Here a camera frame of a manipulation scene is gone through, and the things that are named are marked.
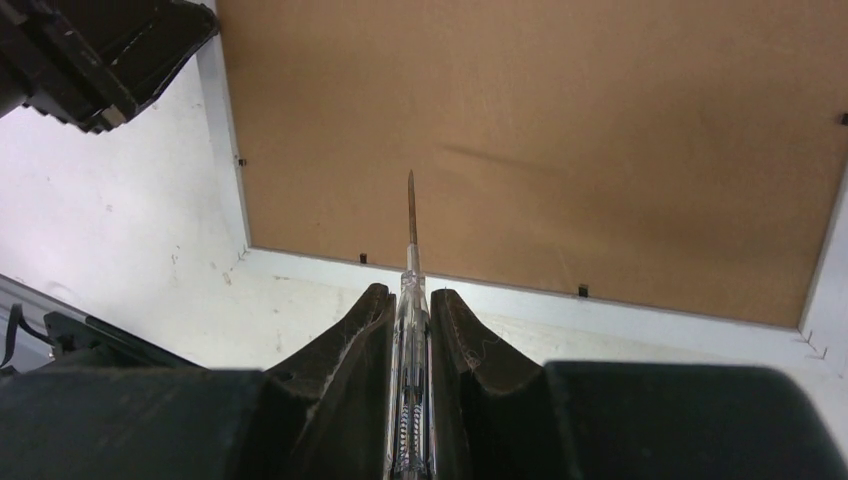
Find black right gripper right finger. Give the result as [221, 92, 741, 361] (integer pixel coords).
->
[431, 289, 847, 479]

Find white picture frame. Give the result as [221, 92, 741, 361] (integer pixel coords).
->
[198, 1, 847, 378]

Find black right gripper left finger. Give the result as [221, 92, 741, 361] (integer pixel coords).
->
[1, 283, 394, 479]

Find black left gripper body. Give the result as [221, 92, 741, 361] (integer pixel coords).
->
[1, 0, 220, 134]

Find clear handle screwdriver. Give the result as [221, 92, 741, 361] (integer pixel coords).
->
[383, 172, 437, 479]

